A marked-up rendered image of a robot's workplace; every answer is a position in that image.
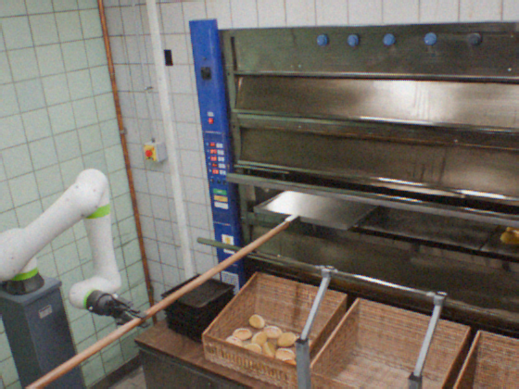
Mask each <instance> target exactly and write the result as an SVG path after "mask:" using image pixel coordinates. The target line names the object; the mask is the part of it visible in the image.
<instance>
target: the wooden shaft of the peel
mask: <svg viewBox="0 0 519 389"><path fill-rule="evenodd" d="M287 227H289V222H288V221H285V222H283V223H282V224H280V225H279V226H277V227H276V228H274V229H272V230H271V231H269V232H267V233H266V234H264V235H263V236H261V237H260V238H259V239H258V240H257V241H255V242H254V243H252V244H251V245H248V246H247V247H245V248H244V249H242V250H241V251H239V252H238V253H236V254H234V255H233V256H231V257H229V258H228V259H226V260H225V261H223V262H222V263H221V264H219V265H216V266H215V267H213V268H212V269H210V270H208V271H206V272H205V273H203V274H202V275H200V276H199V277H197V278H195V279H194V280H192V281H191V282H190V283H188V284H187V285H186V286H184V287H183V288H181V289H180V290H178V291H177V292H175V293H174V294H172V295H170V296H168V297H167V298H165V299H164V300H162V301H161V302H159V303H157V304H156V305H154V306H153V307H152V308H150V309H147V310H146V311H145V312H146V313H147V314H148V316H147V317H146V318H144V319H140V318H137V317H136V318H134V319H132V320H130V321H129V322H127V323H126V324H124V325H123V326H121V327H119V329H117V330H116V331H115V332H113V333H112V334H110V335H108V336H107V337H105V338H102V339H101V340H99V341H98V342H96V343H94V344H93V345H91V346H89V348H87V349H86V350H84V351H82V352H81V353H80V354H79V355H77V356H76V357H74V358H72V359H69V360H67V362H65V363H64V364H62V365H61V366H59V367H57V368H56V369H54V370H52V371H51V372H49V373H48V374H47V375H45V376H44V377H43V378H40V379H39V380H37V381H36V382H34V383H32V384H30V386H28V387H27V388H25V389H43V388H44V387H46V386H47V385H48V384H50V383H51V382H53V381H55V380H56V379H58V378H59V377H61V376H62V375H64V374H65V373H67V372H68V371H70V370H71V369H73V368H74V367H76V366H77V365H79V364H80V363H83V362H84V361H85V360H87V359H88V358H90V357H91V356H92V355H94V354H95V353H97V352H98V351H100V350H101V349H103V348H104V347H106V346H107V345H110V344H111V343H113V342H114V341H117V340H118V339H119V338H121V337H122V336H123V335H124V334H126V333H128V332H129V331H131V330H132V329H134V328H135V327H137V326H138V325H140V324H141V323H143V322H144V321H146V320H148V319H149V318H150V317H152V316H153V315H155V314H156V313H158V312H160V311H161V310H163V309H164V308H166V307H168V306H169V305H171V304H172V303H174V302H175V301H177V300H178V299H180V298H181V297H183V296H184V295H186V294H188V293H189V292H191V291H192V290H193V289H195V288H196V287H198V286H199V285H200V284H201V283H203V282H205V281H206V280H208V279H209V278H211V277H212V276H214V275H215V274H217V273H218V272H220V271H221V270H223V269H225V268H226V267H228V266H231V265H233V264H234V263H235V262H236V261H238V260H239V259H241V258H242V257H244V256H246V255H247V254H249V253H250V252H252V251H253V250H255V249H256V248H258V247H259V246H260V245H262V244H263V243H265V242H266V241H268V240H269V239H271V238H273V237H274V236H275V235H276V234H278V233H279V232H281V231H283V230H284V229H286V228H287Z"/></svg>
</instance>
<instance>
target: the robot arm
mask: <svg viewBox="0 0 519 389"><path fill-rule="evenodd" d="M80 220H83V223H84V227H85V230H86V233H87V236H88V240H89V245H90V248H91V252H92V258H93V264H94V270H95V276H94V277H92V278H90V279H88V280H85V281H82V282H78V283H75V285H73V286H72V287H71V288H70V290H69V301H70V303H71V304H72V305H73V306H74V307H76V308H78V309H85V310H88V311H90V312H93V313H95V314H96V315H99V316H104V315H106V316H109V317H112V318H113V319H116V321H117V322H116V325H117V326H119V325H120V326H123V325H124V324H126V323H127V322H129V321H130V320H132V319H134V318H133V317H132V316H130V315H128V314H126V312H125V311H128V313H129V312H130V314H131V315H133V316H135V317H137V318H140V319H144V318H146V317H147V316H148V314H147V313H146V312H144V311H141V310H140V309H139V308H136V307H135V306H134V305H133V302H131V301H129V300H127V299H124V298H122V297H120V296H119V295H117V294H116V293H117V292H118V291H119V289H120V287H121V278H120V273H119V270H118V266H117V262H116V256H115V252H114V245H113V239H112V229H111V210H110V203H109V195H108V182H107V179H106V177H105V176H104V175H103V174H102V172H101V171H99V170H97V169H86V170H84V171H82V172H81V173H80V174H79V175H78V176H77V178H76V181H75V183H74V184H73V185H72V186H71V187H70V188H69V190H68V191H67V192H66V193H65V194H63V195H62V196H61V197H60V198H59V199H58V200H57V201H56V202H55V203H54V204H53V205H52V206H51V207H49V208H48V209H47V210H46V212H45V213H44V214H42V215H41V216H40V217H39V218H38V219H36V220H35V221H34V222H32V223H31V224H30V225H28V226H27V227H26V228H24V229H12V230H8V231H5V232H3V233H1V234H0V281H1V282H0V287H1V288H7V291H8V293H9V294H11V295H27V294H29V293H32V292H35V291H37V290H39V289H40V288H42V287H43V286H44V284H45V282H44V278H43V277H42V276H41V275H40V273H39V271H38V263H37V259H36V254H37V253H39V252H40V251H41V250H42V249H43V248H44V247H45V246H46V245H47V244H49V243H51V242H52V241H53V240H55V239H56V238H57V237H58V236H59V235H60V234H62V233H63V232H65V231H66V230H68V229H69V228H70V227H71V226H73V225H74V224H76V223H77V222H79V221H80ZM127 304H128V305H127Z"/></svg>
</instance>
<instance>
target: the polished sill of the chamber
mask: <svg viewBox="0 0 519 389"><path fill-rule="evenodd" d="M248 218H249V219H253V220H260V221H265V222H269V223H274V224H279V225H280V224H282V223H283V222H285V220H286V218H281V217H276V216H272V215H266V214H261V213H258V212H254V208H253V209H251V210H249V211H248ZM292 227H293V228H298V229H302V230H307V231H312V232H320V233H325V234H330V235H334V236H339V237H343V238H348V239H352V240H357V241H362V242H366V243H371V244H376V245H384V246H389V247H394V248H397V249H402V250H407V251H412V252H416V253H426V254H430V255H434V256H439V257H447V258H452V259H457V260H461V261H465V262H470V263H475V264H479V265H484V266H488V267H492V268H497V269H502V270H509V271H514V272H519V257H514V256H509V255H504V254H499V253H494V252H489V251H485V250H480V249H474V248H470V247H460V246H456V245H446V244H442V243H436V242H432V241H427V240H422V239H417V238H412V237H407V236H402V235H396V234H393V233H388V232H379V231H374V230H368V229H363V228H358V227H353V226H351V227H349V228H348V229H347V230H342V229H338V228H334V227H329V226H323V225H319V224H314V223H309V222H305V221H299V222H298V223H296V224H295V225H293V226H292Z"/></svg>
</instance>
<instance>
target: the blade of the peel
mask: <svg viewBox="0 0 519 389"><path fill-rule="evenodd" d="M377 206H378V205H372V204H366V203H361V202H355V201H348V200H343V199H338V198H332V197H326V196H320V195H314V194H303V193H298V192H291V191H287V192H285V193H283V194H279V195H277V196H276V197H274V198H272V199H269V200H267V201H265V202H263V203H261V204H258V205H257V206H255V207H254V212H258V213H261V214H266V215H272V216H276V217H281V218H286V219H287V218H289V217H290V216H292V215H294V214H298V215H299V216H300V221H305V222H309V223H314V224H319V225H323V226H329V227H334V228H338V229H342V230H347V229H348V228H349V227H351V226H352V225H353V224H355V223H356V222H357V221H358V220H360V219H361V218H363V217H364V216H365V215H367V214H368V213H369V212H371V211H372V210H373V209H374V208H376V207H377Z"/></svg>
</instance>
